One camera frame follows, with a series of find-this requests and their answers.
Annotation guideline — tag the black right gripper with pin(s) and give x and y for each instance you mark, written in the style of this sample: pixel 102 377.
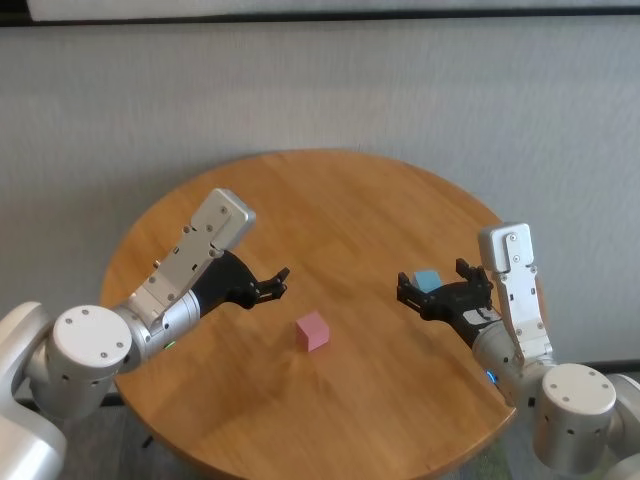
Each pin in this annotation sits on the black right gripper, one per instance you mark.
pixel 462 305

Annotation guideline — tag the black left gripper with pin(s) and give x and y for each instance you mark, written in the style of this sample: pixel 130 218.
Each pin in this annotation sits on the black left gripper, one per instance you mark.
pixel 222 285

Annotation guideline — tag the blue cube block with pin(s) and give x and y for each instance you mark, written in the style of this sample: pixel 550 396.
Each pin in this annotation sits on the blue cube block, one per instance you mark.
pixel 427 280

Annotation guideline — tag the pink cube block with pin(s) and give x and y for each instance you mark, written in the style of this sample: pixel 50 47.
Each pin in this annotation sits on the pink cube block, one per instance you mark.
pixel 312 332

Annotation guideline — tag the black table leg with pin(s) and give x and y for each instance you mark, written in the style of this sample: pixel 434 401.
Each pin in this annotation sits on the black table leg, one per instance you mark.
pixel 146 442

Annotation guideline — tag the black wall rail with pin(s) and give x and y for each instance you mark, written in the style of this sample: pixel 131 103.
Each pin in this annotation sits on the black wall rail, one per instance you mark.
pixel 320 16

